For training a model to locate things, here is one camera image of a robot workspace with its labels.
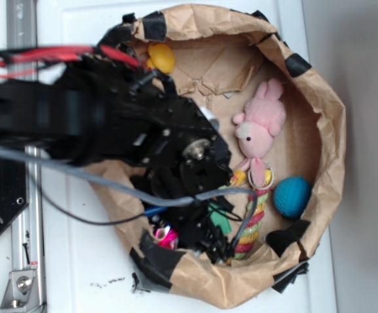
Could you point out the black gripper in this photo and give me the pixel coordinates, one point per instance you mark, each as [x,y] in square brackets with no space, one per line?
[193,221]

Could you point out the pink plush bunny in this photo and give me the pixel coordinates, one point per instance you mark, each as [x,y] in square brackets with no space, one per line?
[256,127]

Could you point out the metal corner bracket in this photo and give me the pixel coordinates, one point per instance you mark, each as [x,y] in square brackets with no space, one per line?
[22,292]

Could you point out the brown paper bag basket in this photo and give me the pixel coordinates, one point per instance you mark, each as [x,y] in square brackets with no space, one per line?
[221,57]

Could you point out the green block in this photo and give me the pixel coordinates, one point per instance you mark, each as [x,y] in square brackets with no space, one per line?
[219,218]

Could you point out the aluminium rail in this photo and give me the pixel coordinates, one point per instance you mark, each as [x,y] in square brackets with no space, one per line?
[27,228]

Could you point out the yellow rubber duck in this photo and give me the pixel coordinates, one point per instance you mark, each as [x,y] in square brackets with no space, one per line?
[161,57]

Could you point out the teal crochet ball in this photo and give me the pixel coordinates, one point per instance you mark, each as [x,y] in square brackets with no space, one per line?
[291,196]

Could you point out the multicolour rope toy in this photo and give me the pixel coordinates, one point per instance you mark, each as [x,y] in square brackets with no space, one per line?
[254,214]

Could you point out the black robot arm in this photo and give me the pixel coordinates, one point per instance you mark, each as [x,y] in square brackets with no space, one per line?
[118,125]

